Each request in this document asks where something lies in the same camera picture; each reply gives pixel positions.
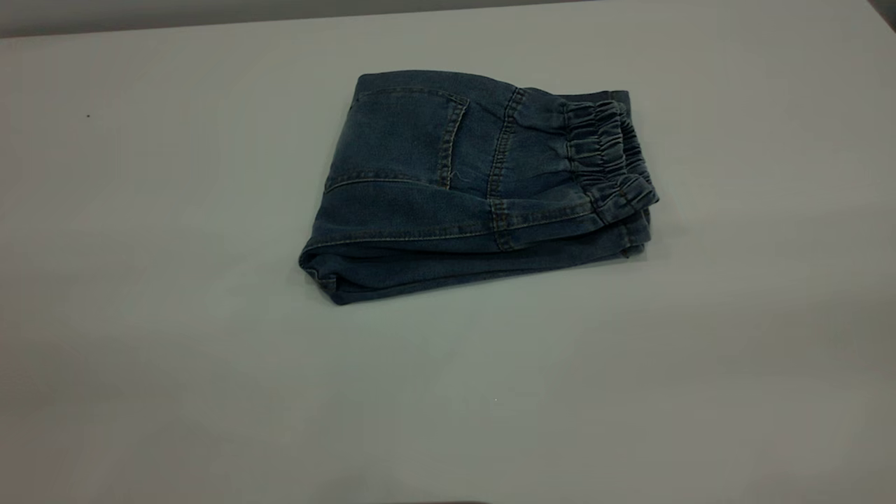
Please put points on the blue denim pants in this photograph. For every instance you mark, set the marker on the blue denim pants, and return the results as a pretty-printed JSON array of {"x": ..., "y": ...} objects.
[{"x": 455, "y": 189}]

